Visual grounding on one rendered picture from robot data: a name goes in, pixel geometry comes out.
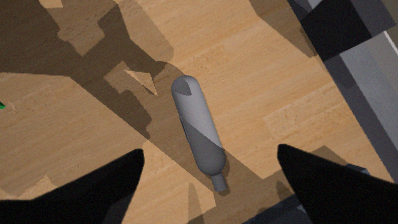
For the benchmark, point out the small dark grey cube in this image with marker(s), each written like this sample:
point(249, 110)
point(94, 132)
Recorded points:
point(335, 26)

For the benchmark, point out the grey gas cylinder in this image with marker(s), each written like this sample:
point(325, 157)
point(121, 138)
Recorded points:
point(199, 129)

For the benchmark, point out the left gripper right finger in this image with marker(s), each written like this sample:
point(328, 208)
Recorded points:
point(331, 193)

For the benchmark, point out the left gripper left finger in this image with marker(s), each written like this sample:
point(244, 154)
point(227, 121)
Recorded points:
point(99, 197)

